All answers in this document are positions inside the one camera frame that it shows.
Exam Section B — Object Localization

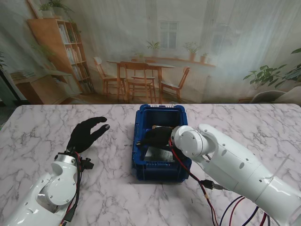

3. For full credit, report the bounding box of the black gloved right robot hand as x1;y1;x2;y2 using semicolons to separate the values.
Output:
136;127;176;148

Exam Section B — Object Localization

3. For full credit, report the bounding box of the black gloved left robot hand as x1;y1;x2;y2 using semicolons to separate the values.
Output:
66;116;110;153

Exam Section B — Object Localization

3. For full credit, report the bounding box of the cardboard package blue-logo label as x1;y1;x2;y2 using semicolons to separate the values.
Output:
143;145;177;163

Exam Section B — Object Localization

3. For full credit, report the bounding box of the blue plastic turnover box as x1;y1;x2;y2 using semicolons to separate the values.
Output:
131;104;192;182

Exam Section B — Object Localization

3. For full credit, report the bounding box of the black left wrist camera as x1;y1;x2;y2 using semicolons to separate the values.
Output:
81;157;95;170

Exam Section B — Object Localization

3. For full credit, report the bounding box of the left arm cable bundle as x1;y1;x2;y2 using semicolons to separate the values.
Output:
58;152;85;226

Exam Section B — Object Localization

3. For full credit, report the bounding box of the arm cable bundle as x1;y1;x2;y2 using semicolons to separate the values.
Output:
168;137;278;226
58;152;85;226

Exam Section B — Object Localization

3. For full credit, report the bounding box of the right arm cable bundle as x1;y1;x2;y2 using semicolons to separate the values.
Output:
168;137;278;226

